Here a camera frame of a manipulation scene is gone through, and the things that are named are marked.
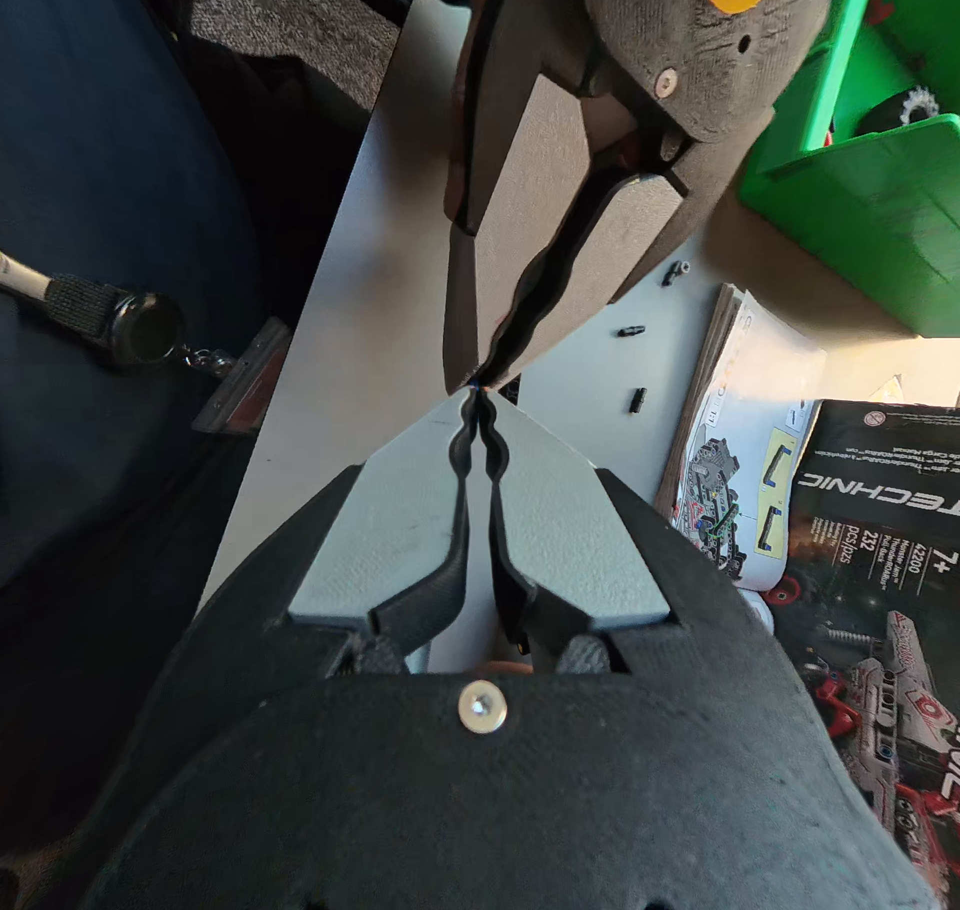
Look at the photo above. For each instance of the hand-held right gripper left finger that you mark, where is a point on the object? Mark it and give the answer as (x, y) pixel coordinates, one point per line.
(375, 543)

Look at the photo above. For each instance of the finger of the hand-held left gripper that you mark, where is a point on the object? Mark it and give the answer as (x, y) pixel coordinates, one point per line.
(622, 235)
(525, 198)

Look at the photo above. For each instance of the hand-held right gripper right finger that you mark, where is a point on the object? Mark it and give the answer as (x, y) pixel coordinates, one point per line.
(577, 543)

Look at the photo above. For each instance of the lego instruction booklet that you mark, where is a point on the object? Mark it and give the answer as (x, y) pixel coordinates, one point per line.
(750, 400)

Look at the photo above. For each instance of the black toothed lego wheel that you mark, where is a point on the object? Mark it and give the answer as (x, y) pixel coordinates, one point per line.
(911, 109)

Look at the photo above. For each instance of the black lego set box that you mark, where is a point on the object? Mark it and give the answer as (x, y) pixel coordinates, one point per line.
(885, 490)

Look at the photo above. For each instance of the person's left hand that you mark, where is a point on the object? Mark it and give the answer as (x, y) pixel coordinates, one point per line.
(457, 130)

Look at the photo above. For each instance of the badge card holder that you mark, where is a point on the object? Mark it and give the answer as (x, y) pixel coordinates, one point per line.
(244, 378)

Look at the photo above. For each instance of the green plastic bin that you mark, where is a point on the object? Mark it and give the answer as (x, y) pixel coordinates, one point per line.
(862, 198)

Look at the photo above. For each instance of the black badge reel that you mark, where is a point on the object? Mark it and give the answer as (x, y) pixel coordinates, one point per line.
(146, 329)

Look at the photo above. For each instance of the person's dark blue clothing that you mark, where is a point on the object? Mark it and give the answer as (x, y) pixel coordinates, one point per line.
(112, 175)

